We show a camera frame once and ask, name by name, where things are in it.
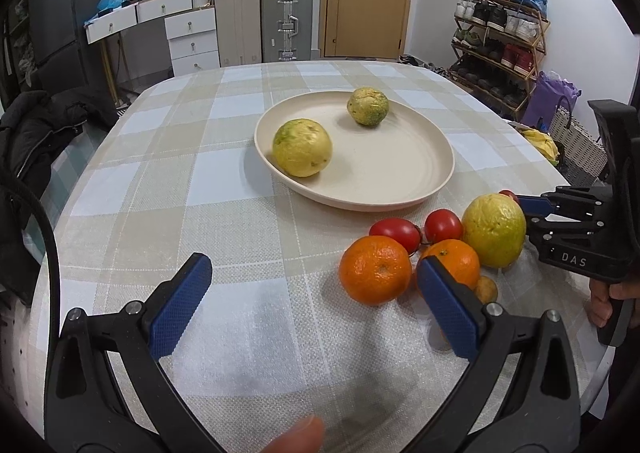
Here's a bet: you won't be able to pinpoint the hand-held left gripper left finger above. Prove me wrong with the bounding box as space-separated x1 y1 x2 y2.
44 253 226 453

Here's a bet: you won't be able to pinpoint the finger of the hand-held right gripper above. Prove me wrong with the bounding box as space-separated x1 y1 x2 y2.
524 216 604 249
514 186 607 223

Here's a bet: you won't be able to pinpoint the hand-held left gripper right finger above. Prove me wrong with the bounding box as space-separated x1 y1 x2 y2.
416 255 583 453

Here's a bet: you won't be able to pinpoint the brown longan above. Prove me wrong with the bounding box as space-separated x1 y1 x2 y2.
474 276 499 305

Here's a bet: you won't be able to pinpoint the orange mandarin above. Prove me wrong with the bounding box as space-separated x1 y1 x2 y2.
339 235 413 306
417 239 481 291

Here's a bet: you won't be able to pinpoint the large yellow citrus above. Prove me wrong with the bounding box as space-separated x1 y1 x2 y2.
461 193 527 269

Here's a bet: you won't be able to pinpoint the beige round plate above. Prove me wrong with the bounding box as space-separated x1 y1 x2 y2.
254 90 455 211

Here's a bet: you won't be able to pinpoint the person's right hand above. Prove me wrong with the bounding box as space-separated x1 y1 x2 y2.
587 278 640 329

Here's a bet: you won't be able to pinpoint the person's left hand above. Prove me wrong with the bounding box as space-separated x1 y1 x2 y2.
262 415 326 453

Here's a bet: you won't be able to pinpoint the beige checked tablecloth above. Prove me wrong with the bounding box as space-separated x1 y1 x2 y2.
20 60 616 453

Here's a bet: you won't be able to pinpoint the grey woven basket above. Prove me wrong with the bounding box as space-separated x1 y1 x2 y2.
547 106 608 186

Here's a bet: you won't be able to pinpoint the purple bag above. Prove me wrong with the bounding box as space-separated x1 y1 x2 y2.
522 70 582 129

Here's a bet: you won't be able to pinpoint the wooden shoe rack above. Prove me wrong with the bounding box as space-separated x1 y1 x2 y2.
447 0 551 121

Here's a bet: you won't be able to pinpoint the scattered loose sneakers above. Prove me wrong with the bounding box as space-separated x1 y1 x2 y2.
400 54 451 79

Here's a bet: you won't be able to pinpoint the rows of racked shoes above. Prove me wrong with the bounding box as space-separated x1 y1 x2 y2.
450 0 548 106

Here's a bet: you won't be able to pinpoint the green mottled guava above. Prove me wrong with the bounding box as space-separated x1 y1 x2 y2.
347 86 390 127

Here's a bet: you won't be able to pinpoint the pale yellow guava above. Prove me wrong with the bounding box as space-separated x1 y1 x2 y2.
272 118 333 178

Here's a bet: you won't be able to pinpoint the black jacket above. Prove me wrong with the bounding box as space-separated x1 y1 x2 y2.
0 90 121 304

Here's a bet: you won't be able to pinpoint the white desk with drawers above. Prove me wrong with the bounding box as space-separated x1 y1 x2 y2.
84 0 221 79

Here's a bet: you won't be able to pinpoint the beige suitcase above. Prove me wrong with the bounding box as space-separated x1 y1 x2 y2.
214 0 263 68

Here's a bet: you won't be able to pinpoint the silver suitcase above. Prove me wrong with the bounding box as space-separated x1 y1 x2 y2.
260 0 314 64

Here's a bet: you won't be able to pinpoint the dark glass cabinet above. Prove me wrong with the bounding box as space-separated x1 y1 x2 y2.
0 0 32 99

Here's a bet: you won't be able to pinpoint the dark grey fridge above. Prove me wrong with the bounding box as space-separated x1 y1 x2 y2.
27 0 108 91

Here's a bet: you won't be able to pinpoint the black cable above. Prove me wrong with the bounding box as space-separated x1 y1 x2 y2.
0 173 63 334

